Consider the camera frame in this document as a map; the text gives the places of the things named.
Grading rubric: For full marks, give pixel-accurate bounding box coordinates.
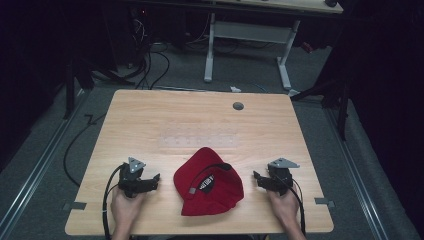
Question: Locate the metal floor rail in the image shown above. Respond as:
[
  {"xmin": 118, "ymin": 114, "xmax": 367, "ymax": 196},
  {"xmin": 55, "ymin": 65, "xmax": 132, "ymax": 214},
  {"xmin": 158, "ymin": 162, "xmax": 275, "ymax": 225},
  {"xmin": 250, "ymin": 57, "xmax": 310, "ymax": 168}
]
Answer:
[
  {"xmin": 323, "ymin": 105, "xmax": 391, "ymax": 240},
  {"xmin": 0, "ymin": 89, "xmax": 88, "ymax": 236}
]

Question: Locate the small red object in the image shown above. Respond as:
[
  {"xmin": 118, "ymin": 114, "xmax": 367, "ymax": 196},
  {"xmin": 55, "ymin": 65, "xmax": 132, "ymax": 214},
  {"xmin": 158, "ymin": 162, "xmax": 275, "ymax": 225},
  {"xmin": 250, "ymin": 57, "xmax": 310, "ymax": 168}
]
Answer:
[{"xmin": 300, "ymin": 41, "xmax": 315, "ymax": 55}]

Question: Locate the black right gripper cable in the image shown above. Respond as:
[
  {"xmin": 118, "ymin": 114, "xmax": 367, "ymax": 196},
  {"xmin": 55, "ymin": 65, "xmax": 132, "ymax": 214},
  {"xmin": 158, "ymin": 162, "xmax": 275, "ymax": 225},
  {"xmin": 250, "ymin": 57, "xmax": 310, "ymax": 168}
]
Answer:
[{"xmin": 283, "ymin": 178, "xmax": 307, "ymax": 236}]

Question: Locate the black metal stand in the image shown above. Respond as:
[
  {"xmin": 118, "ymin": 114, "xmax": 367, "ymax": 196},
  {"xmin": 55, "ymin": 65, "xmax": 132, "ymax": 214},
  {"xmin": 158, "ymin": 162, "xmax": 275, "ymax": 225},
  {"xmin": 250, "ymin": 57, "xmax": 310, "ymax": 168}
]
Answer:
[
  {"xmin": 62, "ymin": 54, "xmax": 136, "ymax": 120},
  {"xmin": 289, "ymin": 74, "xmax": 352, "ymax": 142}
]

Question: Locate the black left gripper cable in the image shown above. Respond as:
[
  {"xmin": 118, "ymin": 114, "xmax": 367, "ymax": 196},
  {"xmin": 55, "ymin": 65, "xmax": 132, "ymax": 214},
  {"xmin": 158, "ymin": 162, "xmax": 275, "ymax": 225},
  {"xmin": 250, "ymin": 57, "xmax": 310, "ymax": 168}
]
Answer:
[{"xmin": 101, "ymin": 164, "xmax": 126, "ymax": 240}]

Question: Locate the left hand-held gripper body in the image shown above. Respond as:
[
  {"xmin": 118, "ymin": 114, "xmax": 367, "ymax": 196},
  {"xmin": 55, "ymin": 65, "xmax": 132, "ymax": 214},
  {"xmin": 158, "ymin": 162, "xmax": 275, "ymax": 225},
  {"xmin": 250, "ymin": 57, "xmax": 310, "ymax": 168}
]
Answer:
[{"xmin": 118, "ymin": 156, "xmax": 147, "ymax": 199}]

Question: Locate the person's right hand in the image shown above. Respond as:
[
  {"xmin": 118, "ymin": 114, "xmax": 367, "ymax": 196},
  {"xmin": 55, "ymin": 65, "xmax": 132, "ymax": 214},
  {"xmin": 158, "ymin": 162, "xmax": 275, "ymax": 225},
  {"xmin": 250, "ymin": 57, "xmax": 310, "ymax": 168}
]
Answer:
[{"xmin": 265, "ymin": 188, "xmax": 301, "ymax": 232}]

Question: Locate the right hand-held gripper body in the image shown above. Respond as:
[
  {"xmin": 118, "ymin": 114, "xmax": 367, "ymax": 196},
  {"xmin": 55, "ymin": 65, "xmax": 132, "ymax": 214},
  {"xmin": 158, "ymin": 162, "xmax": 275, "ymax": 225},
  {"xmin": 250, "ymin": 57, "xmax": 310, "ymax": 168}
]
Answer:
[{"xmin": 267, "ymin": 157, "xmax": 301, "ymax": 197}]

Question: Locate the black cable bundle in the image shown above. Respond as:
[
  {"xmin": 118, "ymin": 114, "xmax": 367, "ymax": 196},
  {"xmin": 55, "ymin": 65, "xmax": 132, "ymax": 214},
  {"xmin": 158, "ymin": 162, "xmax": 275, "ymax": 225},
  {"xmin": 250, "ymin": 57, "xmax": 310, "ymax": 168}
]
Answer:
[{"xmin": 131, "ymin": 16, "xmax": 171, "ymax": 91}]

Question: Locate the grey tape piece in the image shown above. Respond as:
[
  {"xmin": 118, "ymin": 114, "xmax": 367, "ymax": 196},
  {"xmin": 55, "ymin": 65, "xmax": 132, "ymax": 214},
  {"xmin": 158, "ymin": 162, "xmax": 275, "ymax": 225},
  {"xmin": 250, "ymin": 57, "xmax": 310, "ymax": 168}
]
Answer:
[
  {"xmin": 313, "ymin": 197, "xmax": 336, "ymax": 208},
  {"xmin": 62, "ymin": 201, "xmax": 88, "ymax": 212}
]

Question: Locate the black floor cable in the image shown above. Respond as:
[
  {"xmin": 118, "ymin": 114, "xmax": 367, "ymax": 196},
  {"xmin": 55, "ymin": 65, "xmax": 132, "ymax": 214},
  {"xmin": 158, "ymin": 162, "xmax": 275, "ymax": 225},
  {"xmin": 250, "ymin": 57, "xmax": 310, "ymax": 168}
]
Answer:
[{"xmin": 62, "ymin": 113, "xmax": 108, "ymax": 188}]

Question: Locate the red cap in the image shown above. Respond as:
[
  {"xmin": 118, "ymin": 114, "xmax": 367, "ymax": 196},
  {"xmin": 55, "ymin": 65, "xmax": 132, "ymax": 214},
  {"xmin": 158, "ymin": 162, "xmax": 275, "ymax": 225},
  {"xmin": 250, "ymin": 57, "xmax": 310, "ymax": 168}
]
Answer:
[{"xmin": 173, "ymin": 146, "xmax": 245, "ymax": 217}]

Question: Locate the white desk frame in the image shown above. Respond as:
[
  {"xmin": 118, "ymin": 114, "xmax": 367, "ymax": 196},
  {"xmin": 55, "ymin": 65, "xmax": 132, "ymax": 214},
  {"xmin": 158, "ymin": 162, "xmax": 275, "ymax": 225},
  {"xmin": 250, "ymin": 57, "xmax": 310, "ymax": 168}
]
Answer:
[{"xmin": 203, "ymin": 12, "xmax": 302, "ymax": 92}]

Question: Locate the person's left hand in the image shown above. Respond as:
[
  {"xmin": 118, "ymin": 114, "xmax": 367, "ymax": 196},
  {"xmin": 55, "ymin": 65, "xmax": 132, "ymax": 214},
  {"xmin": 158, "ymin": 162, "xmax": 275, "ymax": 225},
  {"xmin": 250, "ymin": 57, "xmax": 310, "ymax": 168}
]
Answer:
[{"xmin": 110, "ymin": 188, "xmax": 148, "ymax": 234}]

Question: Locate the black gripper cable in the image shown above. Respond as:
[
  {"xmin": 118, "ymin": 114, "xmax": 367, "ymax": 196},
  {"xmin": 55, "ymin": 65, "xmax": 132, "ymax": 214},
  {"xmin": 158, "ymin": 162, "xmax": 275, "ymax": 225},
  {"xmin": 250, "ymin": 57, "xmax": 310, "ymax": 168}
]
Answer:
[
  {"xmin": 283, "ymin": 178, "xmax": 307, "ymax": 236},
  {"xmin": 101, "ymin": 164, "xmax": 126, "ymax": 240}
]

